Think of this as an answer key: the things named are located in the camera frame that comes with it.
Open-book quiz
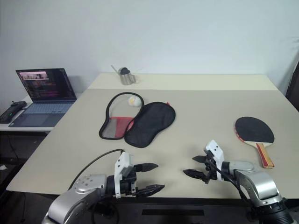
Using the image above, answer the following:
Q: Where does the black paddle case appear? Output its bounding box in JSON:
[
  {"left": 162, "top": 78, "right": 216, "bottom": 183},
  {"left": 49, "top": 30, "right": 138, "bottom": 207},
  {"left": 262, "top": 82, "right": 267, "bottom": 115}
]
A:
[{"left": 98, "top": 92, "right": 176, "bottom": 148}]

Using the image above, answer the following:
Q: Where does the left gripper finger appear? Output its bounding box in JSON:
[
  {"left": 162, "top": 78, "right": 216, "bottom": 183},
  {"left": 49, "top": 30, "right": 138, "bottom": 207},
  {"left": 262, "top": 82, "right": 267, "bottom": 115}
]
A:
[
  {"left": 135, "top": 184, "right": 165, "bottom": 199},
  {"left": 136, "top": 163, "right": 160, "bottom": 174}
]

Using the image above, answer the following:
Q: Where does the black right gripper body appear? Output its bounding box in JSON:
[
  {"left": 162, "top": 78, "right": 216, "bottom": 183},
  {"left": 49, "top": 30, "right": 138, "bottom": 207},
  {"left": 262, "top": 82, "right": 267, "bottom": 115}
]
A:
[{"left": 202, "top": 150, "right": 220, "bottom": 185}]

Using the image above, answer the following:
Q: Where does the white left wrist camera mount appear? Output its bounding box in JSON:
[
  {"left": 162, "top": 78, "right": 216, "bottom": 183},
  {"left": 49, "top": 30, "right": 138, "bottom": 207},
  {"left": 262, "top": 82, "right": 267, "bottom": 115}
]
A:
[{"left": 114, "top": 151, "right": 134, "bottom": 199}]

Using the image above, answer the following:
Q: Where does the black table frame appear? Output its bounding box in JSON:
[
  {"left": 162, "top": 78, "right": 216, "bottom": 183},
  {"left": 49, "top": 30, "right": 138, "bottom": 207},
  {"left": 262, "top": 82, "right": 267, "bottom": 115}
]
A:
[{"left": 53, "top": 197, "right": 255, "bottom": 224}]

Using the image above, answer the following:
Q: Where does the white side table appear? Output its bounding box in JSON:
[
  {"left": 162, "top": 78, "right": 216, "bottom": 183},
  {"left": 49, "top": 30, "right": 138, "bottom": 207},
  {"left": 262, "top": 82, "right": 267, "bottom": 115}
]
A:
[{"left": 0, "top": 94, "right": 81, "bottom": 133}]

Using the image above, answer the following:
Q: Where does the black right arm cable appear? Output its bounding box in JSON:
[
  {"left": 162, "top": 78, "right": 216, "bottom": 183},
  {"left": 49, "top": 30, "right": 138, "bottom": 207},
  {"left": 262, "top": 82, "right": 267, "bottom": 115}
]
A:
[{"left": 206, "top": 158, "right": 249, "bottom": 203}]

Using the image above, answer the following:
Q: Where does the black table tennis paddle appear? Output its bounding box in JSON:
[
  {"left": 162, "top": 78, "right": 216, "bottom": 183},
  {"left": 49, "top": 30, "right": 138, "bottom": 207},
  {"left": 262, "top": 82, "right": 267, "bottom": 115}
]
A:
[{"left": 233, "top": 116, "right": 275, "bottom": 169}]

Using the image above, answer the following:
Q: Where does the white plush zipper charm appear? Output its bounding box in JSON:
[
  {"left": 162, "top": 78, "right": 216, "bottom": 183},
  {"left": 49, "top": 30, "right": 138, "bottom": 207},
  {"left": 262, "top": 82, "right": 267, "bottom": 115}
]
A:
[{"left": 128, "top": 96, "right": 142, "bottom": 107}]

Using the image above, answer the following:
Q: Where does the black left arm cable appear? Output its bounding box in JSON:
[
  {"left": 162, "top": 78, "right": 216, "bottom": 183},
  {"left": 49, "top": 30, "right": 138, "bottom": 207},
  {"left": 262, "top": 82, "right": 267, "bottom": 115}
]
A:
[{"left": 68, "top": 149, "right": 126, "bottom": 189}]

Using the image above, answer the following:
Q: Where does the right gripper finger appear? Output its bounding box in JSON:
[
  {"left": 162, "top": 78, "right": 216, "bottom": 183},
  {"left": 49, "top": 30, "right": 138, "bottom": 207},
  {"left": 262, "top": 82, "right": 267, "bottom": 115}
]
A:
[
  {"left": 192, "top": 155, "right": 207, "bottom": 164},
  {"left": 183, "top": 168, "right": 206, "bottom": 182}
]

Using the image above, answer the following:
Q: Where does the black chair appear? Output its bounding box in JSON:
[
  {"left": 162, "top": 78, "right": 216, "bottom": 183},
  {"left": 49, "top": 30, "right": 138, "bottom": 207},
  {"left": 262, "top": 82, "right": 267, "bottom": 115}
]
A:
[{"left": 285, "top": 60, "right": 299, "bottom": 103}]

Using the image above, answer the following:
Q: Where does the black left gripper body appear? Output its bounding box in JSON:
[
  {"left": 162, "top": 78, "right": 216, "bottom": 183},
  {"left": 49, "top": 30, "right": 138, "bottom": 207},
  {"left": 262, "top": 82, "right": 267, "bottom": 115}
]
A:
[{"left": 120, "top": 164, "right": 139, "bottom": 197}]

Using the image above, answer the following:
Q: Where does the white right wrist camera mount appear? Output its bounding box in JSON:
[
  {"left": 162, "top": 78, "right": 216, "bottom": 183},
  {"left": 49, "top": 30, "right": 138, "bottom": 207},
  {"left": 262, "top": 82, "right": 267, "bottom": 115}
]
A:
[{"left": 205, "top": 139, "right": 225, "bottom": 182}]

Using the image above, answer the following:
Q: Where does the black handheld controller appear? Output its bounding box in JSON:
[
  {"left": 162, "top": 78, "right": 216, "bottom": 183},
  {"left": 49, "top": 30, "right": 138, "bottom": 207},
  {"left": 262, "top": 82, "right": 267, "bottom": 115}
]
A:
[{"left": 0, "top": 100, "right": 27, "bottom": 124}]

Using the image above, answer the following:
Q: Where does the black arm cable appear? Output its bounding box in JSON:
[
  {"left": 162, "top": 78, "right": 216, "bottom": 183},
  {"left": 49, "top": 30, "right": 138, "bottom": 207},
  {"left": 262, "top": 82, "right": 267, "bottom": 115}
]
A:
[
  {"left": 206, "top": 158, "right": 249, "bottom": 203},
  {"left": 68, "top": 149, "right": 126, "bottom": 189}
]

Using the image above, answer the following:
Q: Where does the open blue laptop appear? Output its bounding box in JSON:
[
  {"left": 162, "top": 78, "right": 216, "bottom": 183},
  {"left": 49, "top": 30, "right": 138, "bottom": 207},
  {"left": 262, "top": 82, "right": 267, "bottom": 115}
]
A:
[{"left": 8, "top": 68, "right": 78, "bottom": 128}]

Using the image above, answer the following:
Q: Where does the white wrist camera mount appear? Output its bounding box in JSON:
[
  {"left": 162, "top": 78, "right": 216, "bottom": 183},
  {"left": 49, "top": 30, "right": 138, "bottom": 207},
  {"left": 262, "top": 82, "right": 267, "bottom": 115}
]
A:
[
  {"left": 205, "top": 139, "right": 225, "bottom": 182},
  {"left": 114, "top": 151, "right": 134, "bottom": 199}
]

